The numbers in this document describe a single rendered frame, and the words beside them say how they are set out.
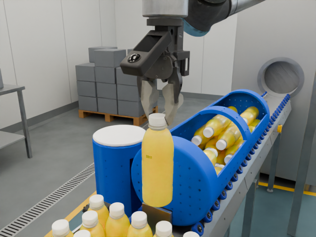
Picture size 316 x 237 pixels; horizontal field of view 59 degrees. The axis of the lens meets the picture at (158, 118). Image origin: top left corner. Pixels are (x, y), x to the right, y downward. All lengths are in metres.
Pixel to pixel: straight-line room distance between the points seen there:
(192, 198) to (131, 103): 3.75
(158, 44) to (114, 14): 6.36
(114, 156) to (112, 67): 3.32
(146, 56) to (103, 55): 4.14
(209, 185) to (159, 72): 0.40
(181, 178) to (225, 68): 5.25
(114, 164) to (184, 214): 0.56
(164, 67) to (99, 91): 4.27
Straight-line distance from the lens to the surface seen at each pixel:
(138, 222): 0.74
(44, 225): 2.64
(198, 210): 0.88
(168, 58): 0.55
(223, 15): 0.73
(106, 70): 4.64
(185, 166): 0.82
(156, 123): 0.58
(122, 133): 1.45
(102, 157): 1.38
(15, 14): 4.76
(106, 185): 1.44
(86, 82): 4.92
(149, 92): 0.59
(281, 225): 2.66
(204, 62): 6.10
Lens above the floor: 1.56
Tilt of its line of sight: 18 degrees down
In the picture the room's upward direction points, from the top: straight up
